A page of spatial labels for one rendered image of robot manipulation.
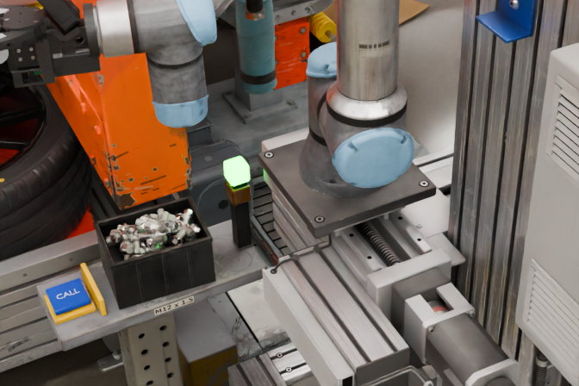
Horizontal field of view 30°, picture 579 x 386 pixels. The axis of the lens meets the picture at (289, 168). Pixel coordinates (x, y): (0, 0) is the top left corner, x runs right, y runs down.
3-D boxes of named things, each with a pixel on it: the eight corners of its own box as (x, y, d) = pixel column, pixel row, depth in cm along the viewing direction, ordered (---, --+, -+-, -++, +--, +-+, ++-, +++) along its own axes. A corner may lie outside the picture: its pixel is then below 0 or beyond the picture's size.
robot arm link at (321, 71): (371, 95, 180) (372, 24, 171) (393, 142, 169) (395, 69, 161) (300, 105, 178) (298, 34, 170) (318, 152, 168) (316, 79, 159)
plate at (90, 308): (83, 285, 214) (83, 282, 213) (96, 310, 208) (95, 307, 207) (44, 299, 211) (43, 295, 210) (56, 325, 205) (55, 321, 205)
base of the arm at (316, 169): (407, 180, 177) (408, 131, 171) (325, 208, 172) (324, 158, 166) (363, 133, 188) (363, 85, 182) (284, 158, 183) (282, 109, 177)
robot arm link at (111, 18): (127, 9, 136) (123, -14, 143) (90, 13, 136) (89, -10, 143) (135, 63, 140) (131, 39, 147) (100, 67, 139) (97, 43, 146)
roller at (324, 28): (291, -5, 298) (290, -24, 294) (342, 44, 276) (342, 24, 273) (272, 0, 296) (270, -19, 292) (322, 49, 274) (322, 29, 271)
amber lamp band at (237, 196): (244, 189, 216) (242, 174, 214) (252, 201, 214) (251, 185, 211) (225, 196, 215) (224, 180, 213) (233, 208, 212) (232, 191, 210)
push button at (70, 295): (81, 285, 213) (79, 277, 211) (92, 308, 208) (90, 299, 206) (46, 297, 210) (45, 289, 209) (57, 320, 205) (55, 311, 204)
